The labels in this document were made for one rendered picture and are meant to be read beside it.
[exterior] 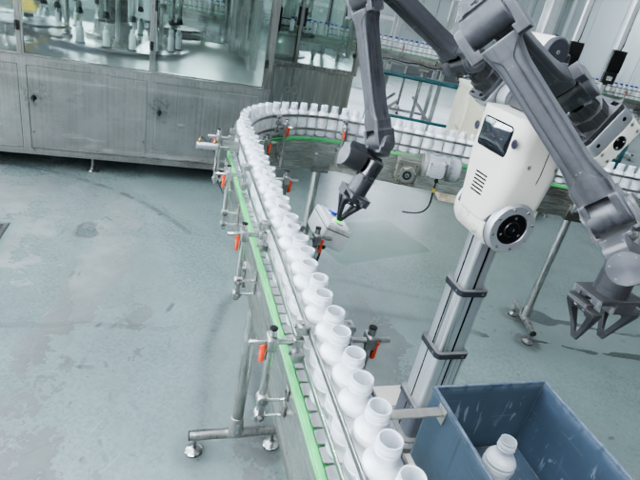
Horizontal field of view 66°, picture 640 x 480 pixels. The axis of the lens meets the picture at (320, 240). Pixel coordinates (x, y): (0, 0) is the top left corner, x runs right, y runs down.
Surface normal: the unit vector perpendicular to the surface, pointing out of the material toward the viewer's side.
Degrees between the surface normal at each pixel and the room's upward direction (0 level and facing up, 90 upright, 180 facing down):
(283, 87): 90
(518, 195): 101
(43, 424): 0
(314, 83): 90
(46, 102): 90
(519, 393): 90
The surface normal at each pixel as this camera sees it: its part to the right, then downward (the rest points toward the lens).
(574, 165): -0.50, 0.36
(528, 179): 0.21, 0.63
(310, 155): 0.36, 0.47
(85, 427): 0.18, -0.88
